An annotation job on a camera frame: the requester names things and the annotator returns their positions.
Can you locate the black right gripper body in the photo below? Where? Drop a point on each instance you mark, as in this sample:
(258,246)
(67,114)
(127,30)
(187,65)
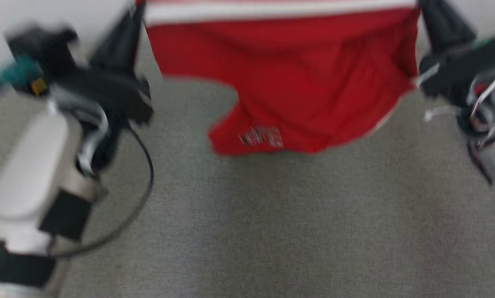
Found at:
(454,68)

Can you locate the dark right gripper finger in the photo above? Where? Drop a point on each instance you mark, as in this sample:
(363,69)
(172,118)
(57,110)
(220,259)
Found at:
(454,29)
(433,29)

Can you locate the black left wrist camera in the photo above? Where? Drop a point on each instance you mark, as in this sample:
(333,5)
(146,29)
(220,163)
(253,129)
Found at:
(40,54)

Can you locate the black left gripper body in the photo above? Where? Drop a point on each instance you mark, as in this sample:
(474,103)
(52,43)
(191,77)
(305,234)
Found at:
(115,95)

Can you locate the red white sports shorts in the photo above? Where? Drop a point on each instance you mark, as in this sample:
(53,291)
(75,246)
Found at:
(293,82)

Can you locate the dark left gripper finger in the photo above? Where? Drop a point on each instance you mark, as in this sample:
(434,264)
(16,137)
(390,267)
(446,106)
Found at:
(115,49)
(135,54)

